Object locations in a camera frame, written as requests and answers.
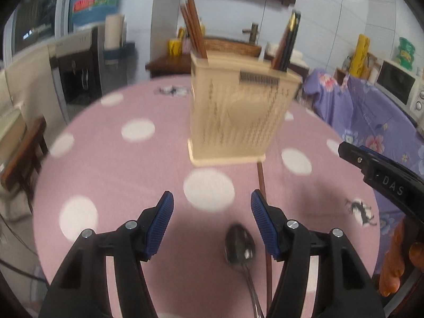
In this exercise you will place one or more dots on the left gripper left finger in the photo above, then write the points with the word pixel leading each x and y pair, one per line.
pixel 79 288

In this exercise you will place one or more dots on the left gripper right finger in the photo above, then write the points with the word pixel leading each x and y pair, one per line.
pixel 344 287

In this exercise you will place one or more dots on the dark wooden chair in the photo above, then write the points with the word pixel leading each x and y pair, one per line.
pixel 27 159

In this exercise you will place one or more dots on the pink polka dot tablecloth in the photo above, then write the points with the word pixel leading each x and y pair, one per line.
pixel 118 156

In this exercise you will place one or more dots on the right hand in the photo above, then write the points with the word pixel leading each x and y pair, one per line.
pixel 394 262

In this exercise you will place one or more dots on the yellow roll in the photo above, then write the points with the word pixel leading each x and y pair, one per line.
pixel 360 53

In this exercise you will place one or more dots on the bronze faucet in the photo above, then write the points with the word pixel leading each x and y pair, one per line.
pixel 252 33

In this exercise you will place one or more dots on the dark wooden sink counter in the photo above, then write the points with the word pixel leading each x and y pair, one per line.
pixel 169 66

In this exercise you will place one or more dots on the steel spoon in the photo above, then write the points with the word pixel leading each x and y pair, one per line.
pixel 240 252

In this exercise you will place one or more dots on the yellow mug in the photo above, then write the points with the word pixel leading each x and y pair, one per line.
pixel 175 47

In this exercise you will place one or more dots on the purple floral cloth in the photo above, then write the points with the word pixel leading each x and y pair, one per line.
pixel 363 116

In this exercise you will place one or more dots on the woven basin sink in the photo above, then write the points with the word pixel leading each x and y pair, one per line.
pixel 219 44

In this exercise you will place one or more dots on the paper cup stack holder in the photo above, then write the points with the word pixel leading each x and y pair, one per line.
pixel 116 46

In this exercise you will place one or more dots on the white microwave oven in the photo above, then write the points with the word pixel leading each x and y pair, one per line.
pixel 403 87

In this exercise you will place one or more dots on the grey water dispenser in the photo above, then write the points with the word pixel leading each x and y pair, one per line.
pixel 80 73

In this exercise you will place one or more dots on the cream plastic utensil holder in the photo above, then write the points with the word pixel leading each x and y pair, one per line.
pixel 239 104

